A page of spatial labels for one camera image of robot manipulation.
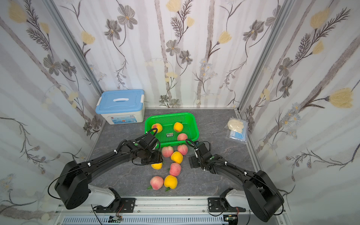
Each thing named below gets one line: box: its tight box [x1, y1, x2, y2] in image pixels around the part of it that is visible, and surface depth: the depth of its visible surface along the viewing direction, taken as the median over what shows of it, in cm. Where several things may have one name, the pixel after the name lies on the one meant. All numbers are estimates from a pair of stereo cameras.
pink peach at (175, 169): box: [169, 162, 182, 177], surface depth 83 cm
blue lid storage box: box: [95, 89, 145, 126], surface depth 104 cm
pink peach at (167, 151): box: [161, 145, 174, 158], surface depth 90 cm
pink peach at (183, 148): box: [177, 144, 188, 156], surface depth 92 cm
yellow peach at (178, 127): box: [173, 121, 184, 133], surface depth 103 cm
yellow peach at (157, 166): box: [150, 162, 163, 170], surface depth 80 cm
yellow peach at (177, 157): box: [170, 150, 184, 165], surface depth 89 cm
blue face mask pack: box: [228, 126, 247, 143], surface depth 106 cm
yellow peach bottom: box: [164, 174, 178, 190], surface depth 80 cm
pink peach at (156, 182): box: [150, 175, 164, 191], surface depth 78 cm
